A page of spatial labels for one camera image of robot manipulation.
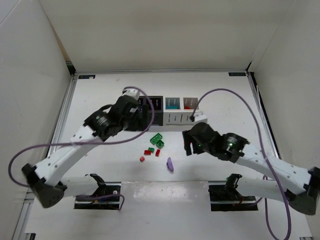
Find blue label right corner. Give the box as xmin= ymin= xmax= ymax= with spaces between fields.
xmin=228 ymin=72 xmax=247 ymax=77

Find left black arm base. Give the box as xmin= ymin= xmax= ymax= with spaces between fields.
xmin=73 ymin=182 xmax=124 ymax=211

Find large green lego brick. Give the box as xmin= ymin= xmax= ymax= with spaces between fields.
xmin=149 ymin=133 xmax=163 ymax=145

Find square green lego brick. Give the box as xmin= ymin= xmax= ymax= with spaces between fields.
xmin=155 ymin=139 xmax=165 ymax=149

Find white double bin container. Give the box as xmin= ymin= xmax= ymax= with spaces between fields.
xmin=163 ymin=97 xmax=199 ymax=126

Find small red lego brick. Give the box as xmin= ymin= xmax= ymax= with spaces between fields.
xmin=155 ymin=149 xmax=161 ymax=157

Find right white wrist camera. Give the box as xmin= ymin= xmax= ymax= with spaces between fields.
xmin=190 ymin=111 xmax=208 ymax=125

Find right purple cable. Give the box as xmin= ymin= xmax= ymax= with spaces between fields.
xmin=191 ymin=88 xmax=292 ymax=240

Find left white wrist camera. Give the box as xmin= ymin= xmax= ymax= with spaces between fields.
xmin=122 ymin=87 xmax=141 ymax=101

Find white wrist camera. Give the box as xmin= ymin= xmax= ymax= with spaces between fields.
xmin=190 ymin=111 xmax=208 ymax=125
xmin=122 ymin=87 xmax=141 ymax=101

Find black double bin container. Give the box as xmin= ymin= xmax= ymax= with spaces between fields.
xmin=137 ymin=95 xmax=165 ymax=127

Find blue label left corner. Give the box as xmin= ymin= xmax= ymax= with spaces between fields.
xmin=78 ymin=74 xmax=96 ymax=80

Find teal lego brick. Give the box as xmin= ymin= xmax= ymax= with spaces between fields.
xmin=165 ymin=105 xmax=180 ymax=110

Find red and green lego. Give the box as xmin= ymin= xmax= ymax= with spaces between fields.
xmin=144 ymin=150 xmax=152 ymax=156

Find purple cable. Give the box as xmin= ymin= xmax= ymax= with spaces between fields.
xmin=191 ymin=88 xmax=292 ymax=240
xmin=8 ymin=86 xmax=156 ymax=211

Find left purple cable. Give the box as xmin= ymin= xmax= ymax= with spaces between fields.
xmin=8 ymin=86 xmax=156 ymax=211

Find blue label corner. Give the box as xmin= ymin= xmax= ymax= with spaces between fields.
xmin=228 ymin=72 xmax=247 ymax=77
xmin=78 ymin=74 xmax=96 ymax=80

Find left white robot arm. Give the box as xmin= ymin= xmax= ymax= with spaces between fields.
xmin=21 ymin=88 xmax=140 ymax=208

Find purple lego piece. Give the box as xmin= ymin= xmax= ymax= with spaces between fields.
xmin=166 ymin=157 xmax=174 ymax=173

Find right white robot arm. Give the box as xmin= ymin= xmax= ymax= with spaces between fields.
xmin=182 ymin=122 xmax=320 ymax=216

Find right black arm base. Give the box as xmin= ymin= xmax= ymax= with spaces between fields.
xmin=208 ymin=182 xmax=258 ymax=212

